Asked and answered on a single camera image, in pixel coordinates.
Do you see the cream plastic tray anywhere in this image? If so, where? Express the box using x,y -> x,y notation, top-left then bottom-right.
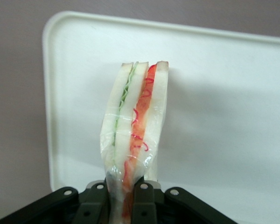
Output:
42,11 -> 280,224

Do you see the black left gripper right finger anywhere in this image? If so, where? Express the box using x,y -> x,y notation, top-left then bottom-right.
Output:
132,181 -> 236,224

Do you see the triangle sandwich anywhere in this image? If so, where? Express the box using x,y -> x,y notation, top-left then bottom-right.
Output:
99,60 -> 170,224

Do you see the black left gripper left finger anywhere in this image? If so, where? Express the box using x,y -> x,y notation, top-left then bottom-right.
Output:
0,179 -> 112,224

